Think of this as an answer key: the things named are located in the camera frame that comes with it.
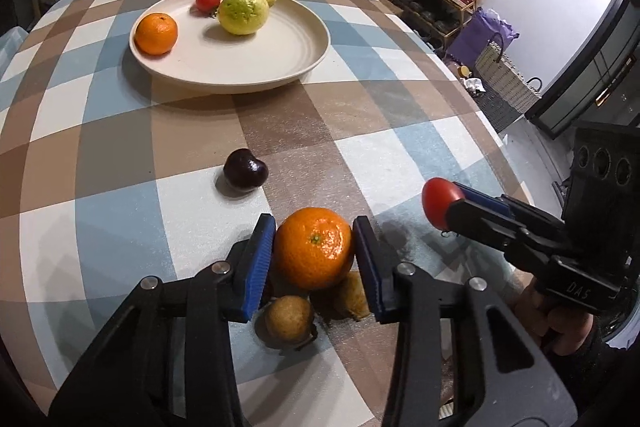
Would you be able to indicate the red tomato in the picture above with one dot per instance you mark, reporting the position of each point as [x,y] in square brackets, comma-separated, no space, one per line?
[207,1]
[436,202]

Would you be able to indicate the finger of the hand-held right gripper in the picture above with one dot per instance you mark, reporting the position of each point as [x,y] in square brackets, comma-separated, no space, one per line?
[500,202]
[490,229]

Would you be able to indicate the purple bag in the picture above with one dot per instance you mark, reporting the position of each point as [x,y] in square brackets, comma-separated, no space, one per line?
[480,34]

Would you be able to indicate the brown kiwi left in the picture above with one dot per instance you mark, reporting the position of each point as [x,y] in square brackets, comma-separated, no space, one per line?
[289,319]

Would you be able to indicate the dark purple cherry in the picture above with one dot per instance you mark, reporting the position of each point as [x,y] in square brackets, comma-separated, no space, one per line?
[245,170]

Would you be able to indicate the dark grey sliding door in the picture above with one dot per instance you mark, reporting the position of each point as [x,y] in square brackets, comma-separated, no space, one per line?
[590,67]

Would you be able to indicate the woven wicker basket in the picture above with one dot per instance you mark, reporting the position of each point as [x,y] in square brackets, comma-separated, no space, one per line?
[505,77]

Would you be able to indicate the brown kiwi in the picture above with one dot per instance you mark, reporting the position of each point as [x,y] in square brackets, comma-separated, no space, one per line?
[289,319]
[350,301]

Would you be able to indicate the person's right hand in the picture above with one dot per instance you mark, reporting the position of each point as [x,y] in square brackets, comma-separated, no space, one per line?
[555,322]

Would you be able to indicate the black basket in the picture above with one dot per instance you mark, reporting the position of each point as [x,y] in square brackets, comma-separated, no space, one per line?
[492,107]

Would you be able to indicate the large cream plate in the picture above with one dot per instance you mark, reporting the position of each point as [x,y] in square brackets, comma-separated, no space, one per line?
[225,62]

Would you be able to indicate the brown kiwi right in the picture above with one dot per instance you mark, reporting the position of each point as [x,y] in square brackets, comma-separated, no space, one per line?
[350,301]

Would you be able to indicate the smooth yellow-green guava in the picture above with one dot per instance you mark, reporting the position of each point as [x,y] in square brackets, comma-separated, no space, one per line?
[243,13]

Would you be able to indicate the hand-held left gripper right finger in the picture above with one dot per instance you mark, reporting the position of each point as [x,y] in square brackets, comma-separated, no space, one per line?
[367,267]

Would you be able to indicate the orange mandarin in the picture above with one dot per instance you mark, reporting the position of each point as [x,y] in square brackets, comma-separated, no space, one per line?
[156,34]
[314,249]

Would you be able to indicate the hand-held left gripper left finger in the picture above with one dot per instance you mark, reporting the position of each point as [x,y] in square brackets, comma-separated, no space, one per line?
[255,267]

